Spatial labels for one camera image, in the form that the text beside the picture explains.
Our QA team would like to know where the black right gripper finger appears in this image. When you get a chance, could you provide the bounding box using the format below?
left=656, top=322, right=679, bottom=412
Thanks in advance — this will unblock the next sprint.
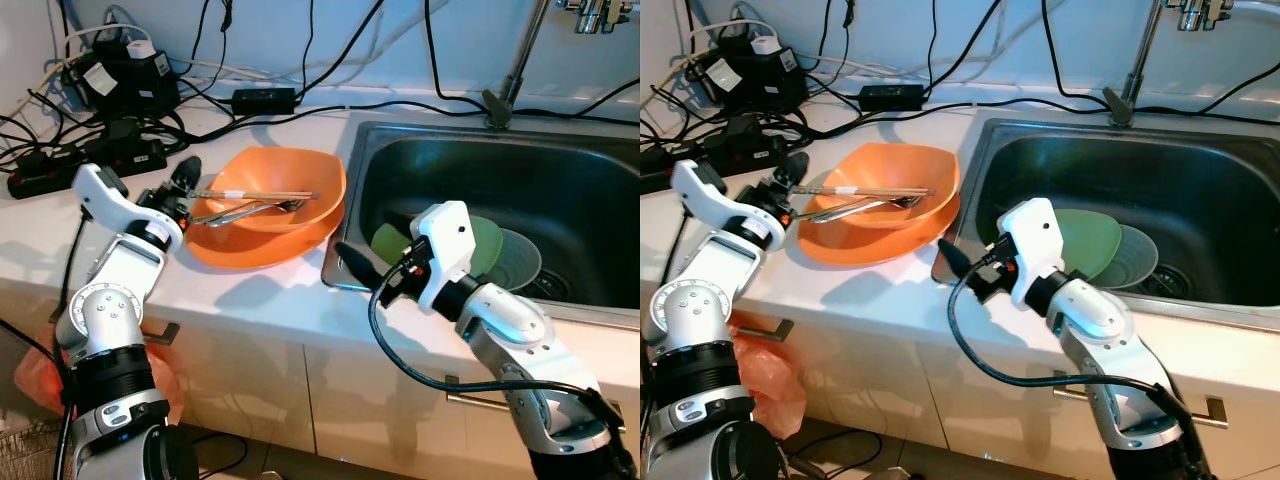
left=334, top=242, right=387, bottom=293
left=936, top=238, right=979, bottom=283

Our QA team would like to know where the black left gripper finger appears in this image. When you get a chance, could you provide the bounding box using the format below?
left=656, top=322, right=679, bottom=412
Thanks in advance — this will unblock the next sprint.
left=776, top=152, right=811, bottom=192
left=170, top=155, right=204, bottom=197

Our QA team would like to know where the golden spoon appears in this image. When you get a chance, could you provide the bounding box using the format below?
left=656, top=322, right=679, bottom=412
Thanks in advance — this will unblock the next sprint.
left=830, top=198, right=906, bottom=223
left=210, top=202, right=291, bottom=228

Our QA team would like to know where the metal fork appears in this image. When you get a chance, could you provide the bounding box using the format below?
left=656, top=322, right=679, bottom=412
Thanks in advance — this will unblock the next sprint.
left=810, top=193, right=923, bottom=223
left=192, top=197, right=308, bottom=226

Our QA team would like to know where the orange plate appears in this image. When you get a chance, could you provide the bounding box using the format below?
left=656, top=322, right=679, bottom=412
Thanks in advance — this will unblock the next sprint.
left=797, top=190, right=959, bottom=266
left=185, top=195, right=346, bottom=269

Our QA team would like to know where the orange bowl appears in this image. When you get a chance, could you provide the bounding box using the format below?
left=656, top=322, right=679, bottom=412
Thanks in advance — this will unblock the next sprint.
left=822, top=142, right=961, bottom=229
left=205, top=147, right=347, bottom=233

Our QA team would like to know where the white kitchen cabinet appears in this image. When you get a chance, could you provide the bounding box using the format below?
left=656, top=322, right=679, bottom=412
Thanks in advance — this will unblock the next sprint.
left=640, top=300, right=1280, bottom=480
left=0, top=290, right=641, bottom=480

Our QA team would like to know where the black power strip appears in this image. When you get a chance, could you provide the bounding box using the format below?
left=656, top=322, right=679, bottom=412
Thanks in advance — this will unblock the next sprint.
left=640, top=130, right=791, bottom=196
left=5, top=140, right=169, bottom=201

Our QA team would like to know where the green plate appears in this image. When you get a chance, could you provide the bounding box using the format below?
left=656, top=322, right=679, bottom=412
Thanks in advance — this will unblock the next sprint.
left=1055, top=208, right=1123, bottom=281
left=370, top=215, right=506, bottom=281

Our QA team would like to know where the black charger box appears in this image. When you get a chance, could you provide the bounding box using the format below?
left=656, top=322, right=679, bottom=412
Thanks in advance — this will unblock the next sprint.
left=60, top=38, right=183, bottom=123
left=695, top=32, right=801, bottom=116

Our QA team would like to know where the black power brick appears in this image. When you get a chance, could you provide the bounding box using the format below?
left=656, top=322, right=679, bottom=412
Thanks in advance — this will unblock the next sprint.
left=231, top=87, right=298, bottom=116
left=858, top=84, right=926, bottom=111

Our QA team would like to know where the translucent grey bowl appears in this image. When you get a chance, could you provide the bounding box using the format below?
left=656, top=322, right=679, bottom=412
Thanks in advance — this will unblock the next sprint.
left=490, top=228, right=543, bottom=291
left=1105, top=224, right=1161, bottom=291

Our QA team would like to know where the steel sink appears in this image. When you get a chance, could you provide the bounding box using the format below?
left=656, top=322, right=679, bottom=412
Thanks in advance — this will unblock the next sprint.
left=320, top=120, right=641, bottom=331
left=932, top=118, right=1280, bottom=323

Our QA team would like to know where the orange plastic bag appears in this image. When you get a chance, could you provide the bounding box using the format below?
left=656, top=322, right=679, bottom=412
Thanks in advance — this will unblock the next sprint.
left=735, top=310, right=809, bottom=441
left=15, top=340, right=186, bottom=426

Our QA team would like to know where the steel faucet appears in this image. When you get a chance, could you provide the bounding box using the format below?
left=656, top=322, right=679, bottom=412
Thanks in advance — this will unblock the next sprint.
left=482, top=0, right=641, bottom=129
left=1103, top=0, right=1241, bottom=127

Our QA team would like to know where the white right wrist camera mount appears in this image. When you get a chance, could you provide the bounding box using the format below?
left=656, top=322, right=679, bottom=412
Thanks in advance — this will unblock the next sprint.
left=410, top=201, right=476, bottom=314
left=997, top=198, right=1066, bottom=309

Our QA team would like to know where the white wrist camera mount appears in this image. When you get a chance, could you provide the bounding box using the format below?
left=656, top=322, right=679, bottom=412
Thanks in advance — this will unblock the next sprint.
left=672, top=160, right=786, bottom=251
left=410, top=201, right=476, bottom=314
left=997, top=198, right=1066, bottom=309
left=72, top=163, right=187, bottom=253

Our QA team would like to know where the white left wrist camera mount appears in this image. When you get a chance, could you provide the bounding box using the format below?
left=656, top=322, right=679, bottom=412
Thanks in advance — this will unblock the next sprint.
left=72, top=163, right=187, bottom=253
left=672, top=160, right=786, bottom=251

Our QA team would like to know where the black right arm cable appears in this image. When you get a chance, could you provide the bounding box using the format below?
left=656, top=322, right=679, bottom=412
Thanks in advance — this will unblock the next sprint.
left=945, top=255, right=1216, bottom=480
left=368, top=262, right=641, bottom=480

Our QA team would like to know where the long black cable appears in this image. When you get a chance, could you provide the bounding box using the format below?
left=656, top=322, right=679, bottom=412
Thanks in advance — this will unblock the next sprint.
left=795, top=93, right=1280, bottom=136
left=170, top=97, right=641, bottom=143

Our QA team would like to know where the black power cable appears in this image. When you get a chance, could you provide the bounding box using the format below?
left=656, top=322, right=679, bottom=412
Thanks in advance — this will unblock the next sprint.
left=298, top=0, right=313, bottom=93
left=1040, top=0, right=1113, bottom=103
left=926, top=0, right=941, bottom=91
left=510, top=76, right=641, bottom=113
left=296, top=0, right=388, bottom=96
left=422, top=0, right=493, bottom=105
left=922, top=0, right=1004, bottom=93
left=1132, top=62, right=1280, bottom=113

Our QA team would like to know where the metal wire fan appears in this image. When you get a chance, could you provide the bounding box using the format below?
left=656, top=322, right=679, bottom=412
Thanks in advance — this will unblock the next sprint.
left=0, top=420, right=66, bottom=480

